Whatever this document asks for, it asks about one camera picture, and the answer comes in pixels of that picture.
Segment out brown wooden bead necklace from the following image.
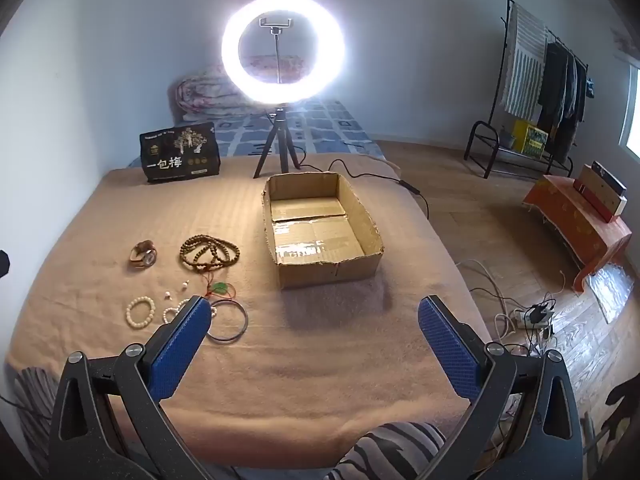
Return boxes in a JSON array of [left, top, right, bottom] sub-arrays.
[[180, 236, 241, 273]]

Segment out window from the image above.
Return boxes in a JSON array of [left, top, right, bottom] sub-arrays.
[[620, 65, 640, 161]]

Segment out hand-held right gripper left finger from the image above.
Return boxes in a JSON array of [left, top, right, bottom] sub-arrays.
[[50, 295, 221, 480]]

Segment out white bead bracelet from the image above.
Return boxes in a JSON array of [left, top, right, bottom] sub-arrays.
[[126, 296, 158, 330]]

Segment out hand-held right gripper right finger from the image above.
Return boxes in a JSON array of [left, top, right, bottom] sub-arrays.
[[417, 295, 586, 480]]

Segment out white ring light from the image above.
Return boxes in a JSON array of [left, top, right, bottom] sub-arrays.
[[221, 0, 346, 111]]

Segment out cardboard box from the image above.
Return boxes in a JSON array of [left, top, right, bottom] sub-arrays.
[[262, 171, 386, 290]]

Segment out brown strap wristwatch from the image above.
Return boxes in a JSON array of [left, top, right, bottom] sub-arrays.
[[130, 241, 158, 267]]

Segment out yellow box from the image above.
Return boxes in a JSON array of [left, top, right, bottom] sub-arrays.
[[512, 120, 549, 157]]

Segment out blue patterned bedsheet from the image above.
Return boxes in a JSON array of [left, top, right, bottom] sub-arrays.
[[127, 99, 386, 168]]

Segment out striped towel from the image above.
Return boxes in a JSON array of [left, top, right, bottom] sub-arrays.
[[500, 2, 548, 117]]

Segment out thin black bangle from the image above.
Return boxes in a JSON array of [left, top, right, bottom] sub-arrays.
[[206, 300, 249, 343]]

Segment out black snack bag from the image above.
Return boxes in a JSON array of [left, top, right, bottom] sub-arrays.
[[140, 121, 222, 184]]

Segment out black ring light cable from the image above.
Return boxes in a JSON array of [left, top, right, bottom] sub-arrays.
[[287, 145, 431, 218]]

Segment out black clothes rack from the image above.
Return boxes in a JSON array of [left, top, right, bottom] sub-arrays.
[[464, 0, 593, 178]]

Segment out small pearl bracelet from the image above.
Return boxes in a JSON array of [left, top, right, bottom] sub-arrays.
[[162, 297, 218, 326]]

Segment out orange cloth covered table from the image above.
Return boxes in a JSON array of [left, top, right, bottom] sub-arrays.
[[522, 174, 633, 293]]

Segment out black tripod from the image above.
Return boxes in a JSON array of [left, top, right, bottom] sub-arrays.
[[253, 107, 301, 179]]

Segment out green pendant with red cord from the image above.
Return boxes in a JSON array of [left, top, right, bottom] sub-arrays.
[[202, 272, 236, 306]]

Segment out brown gift box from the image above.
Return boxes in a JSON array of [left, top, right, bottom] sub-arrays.
[[573, 161, 628, 223]]

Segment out dark hanging clothes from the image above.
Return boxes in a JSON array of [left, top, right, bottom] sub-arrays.
[[537, 42, 588, 163]]

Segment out white power strip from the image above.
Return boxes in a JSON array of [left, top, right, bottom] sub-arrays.
[[510, 305, 556, 331]]

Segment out white floor cables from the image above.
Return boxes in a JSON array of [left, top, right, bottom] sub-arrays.
[[455, 259, 566, 356]]

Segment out folded floral quilt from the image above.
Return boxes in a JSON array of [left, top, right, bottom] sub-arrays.
[[174, 55, 311, 123]]

